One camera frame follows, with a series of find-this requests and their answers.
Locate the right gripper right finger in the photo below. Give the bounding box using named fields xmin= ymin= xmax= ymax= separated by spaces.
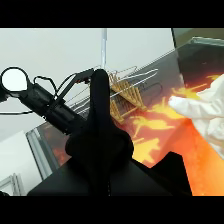
xmin=109 ymin=158 xmax=172 ymax=197

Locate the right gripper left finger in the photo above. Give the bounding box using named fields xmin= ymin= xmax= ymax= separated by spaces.
xmin=27 ymin=161 xmax=93 ymax=197

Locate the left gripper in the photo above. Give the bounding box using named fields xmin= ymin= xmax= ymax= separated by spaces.
xmin=44 ymin=101 xmax=88 ymax=135

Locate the white garment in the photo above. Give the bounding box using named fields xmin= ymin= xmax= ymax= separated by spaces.
xmin=167 ymin=73 xmax=224 ymax=162

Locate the silver frame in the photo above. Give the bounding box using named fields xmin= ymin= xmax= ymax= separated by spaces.
xmin=0 ymin=127 xmax=63 ymax=197

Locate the black cable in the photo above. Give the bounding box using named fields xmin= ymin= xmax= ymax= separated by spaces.
xmin=32 ymin=75 xmax=59 ymax=96

